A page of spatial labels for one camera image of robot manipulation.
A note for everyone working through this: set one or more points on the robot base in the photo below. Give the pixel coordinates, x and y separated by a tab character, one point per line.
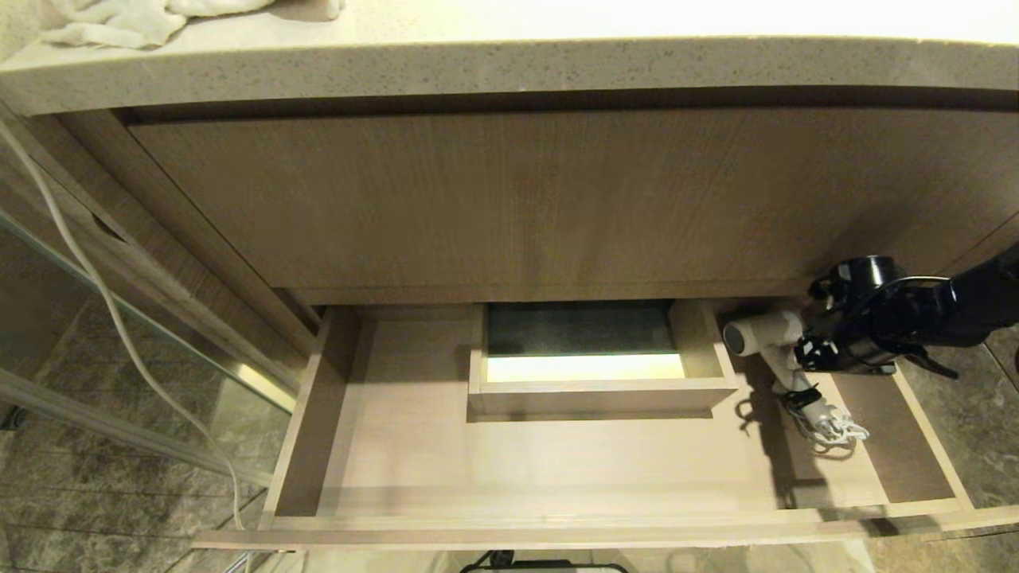
541	567

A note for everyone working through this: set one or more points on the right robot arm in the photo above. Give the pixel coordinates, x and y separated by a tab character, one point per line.
983	306

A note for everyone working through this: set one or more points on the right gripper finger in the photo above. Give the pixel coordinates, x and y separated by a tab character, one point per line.
820	288
814	354

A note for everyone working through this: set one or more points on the white towel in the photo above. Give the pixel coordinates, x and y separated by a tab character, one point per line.
119	20

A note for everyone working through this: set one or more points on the closed wooden drawer front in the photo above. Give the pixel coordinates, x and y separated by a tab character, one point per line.
557	199

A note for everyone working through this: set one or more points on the wooden vanity with stone counter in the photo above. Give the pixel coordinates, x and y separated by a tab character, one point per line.
509	68

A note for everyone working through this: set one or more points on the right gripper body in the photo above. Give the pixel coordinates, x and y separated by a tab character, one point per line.
864	344

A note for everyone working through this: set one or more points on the glass panel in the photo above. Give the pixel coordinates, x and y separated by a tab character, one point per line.
95	374

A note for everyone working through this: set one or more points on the open wooden drawer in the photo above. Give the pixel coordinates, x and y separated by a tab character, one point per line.
557	461

